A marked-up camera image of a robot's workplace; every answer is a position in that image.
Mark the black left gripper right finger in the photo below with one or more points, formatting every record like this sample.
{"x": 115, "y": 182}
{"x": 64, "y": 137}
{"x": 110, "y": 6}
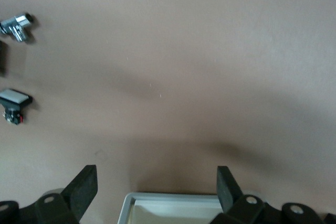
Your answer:
{"x": 231, "y": 200}

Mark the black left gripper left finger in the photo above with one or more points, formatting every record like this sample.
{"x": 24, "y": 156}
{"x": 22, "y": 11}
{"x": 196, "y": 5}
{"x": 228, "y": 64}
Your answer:
{"x": 78, "y": 195}

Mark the grey plastic tray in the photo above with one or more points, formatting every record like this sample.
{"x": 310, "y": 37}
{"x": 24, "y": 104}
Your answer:
{"x": 157, "y": 197}

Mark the brown terminal block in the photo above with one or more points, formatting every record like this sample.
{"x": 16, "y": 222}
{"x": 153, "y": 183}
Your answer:
{"x": 2, "y": 58}

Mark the brown table cover sheet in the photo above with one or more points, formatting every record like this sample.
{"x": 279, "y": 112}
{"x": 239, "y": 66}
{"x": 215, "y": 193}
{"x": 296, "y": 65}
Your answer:
{"x": 183, "y": 51}

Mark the silver metal fitting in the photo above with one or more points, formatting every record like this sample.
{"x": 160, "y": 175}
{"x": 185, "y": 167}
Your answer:
{"x": 19, "y": 22}

